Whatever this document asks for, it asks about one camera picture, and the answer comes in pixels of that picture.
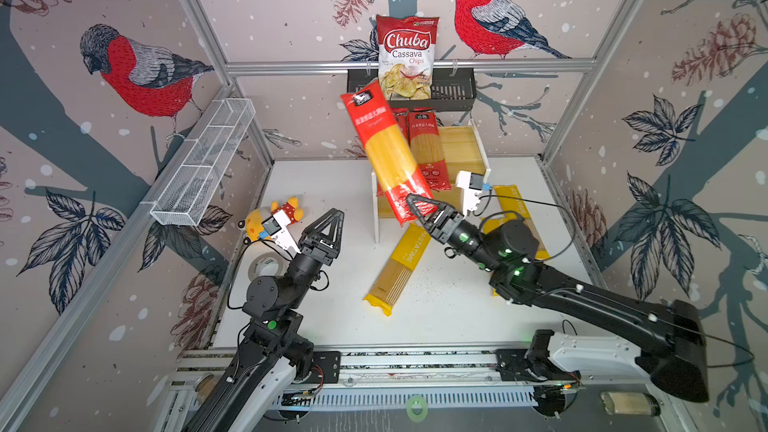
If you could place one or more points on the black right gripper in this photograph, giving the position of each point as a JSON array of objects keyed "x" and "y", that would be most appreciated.
[{"x": 451, "y": 228}]

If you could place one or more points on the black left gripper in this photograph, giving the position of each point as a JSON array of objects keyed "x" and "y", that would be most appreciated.
[{"x": 313, "y": 251}]

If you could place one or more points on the red spaghetti bag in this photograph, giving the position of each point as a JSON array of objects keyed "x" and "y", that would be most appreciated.
[
  {"x": 371, "y": 115},
  {"x": 426, "y": 147},
  {"x": 401, "y": 117}
]

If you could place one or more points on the yellow spaghetti bag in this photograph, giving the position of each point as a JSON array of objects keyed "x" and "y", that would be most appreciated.
[
  {"x": 398, "y": 269},
  {"x": 496, "y": 254},
  {"x": 509, "y": 199}
]

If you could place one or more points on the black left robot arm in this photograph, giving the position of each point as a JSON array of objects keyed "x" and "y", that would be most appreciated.
[{"x": 272, "y": 353}]

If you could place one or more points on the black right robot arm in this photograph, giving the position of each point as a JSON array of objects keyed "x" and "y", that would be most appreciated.
[{"x": 671, "y": 338}]

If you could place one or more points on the wooden two-tier shelf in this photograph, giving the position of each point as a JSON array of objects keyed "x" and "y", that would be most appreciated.
[{"x": 463, "y": 151}]

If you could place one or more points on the clear tape roll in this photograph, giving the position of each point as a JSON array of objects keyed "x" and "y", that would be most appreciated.
[{"x": 268, "y": 264}]

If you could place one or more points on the yellow plush toy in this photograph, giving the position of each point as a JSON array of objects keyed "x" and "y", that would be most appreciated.
[{"x": 252, "y": 226}]

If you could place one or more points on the Chuba cassava chips bag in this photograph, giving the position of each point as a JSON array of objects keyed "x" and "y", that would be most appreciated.
[{"x": 406, "y": 56}]

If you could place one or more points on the glass jar left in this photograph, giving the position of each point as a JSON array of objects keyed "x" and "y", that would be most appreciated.
[{"x": 204, "y": 387}]

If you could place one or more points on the glass jar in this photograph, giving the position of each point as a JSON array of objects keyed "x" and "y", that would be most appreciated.
[
  {"x": 630, "y": 403},
  {"x": 204, "y": 387}
]

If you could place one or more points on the glass jar right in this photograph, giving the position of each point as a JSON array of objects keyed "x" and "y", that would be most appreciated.
[{"x": 630, "y": 403}]

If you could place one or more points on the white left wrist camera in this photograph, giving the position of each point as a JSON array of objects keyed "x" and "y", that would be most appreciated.
[{"x": 275, "y": 228}]

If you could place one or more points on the black hanging wire basket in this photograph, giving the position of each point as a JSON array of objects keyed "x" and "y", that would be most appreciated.
[{"x": 452, "y": 91}]

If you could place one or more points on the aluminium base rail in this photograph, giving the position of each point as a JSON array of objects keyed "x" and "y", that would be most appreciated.
[{"x": 442, "y": 377}]

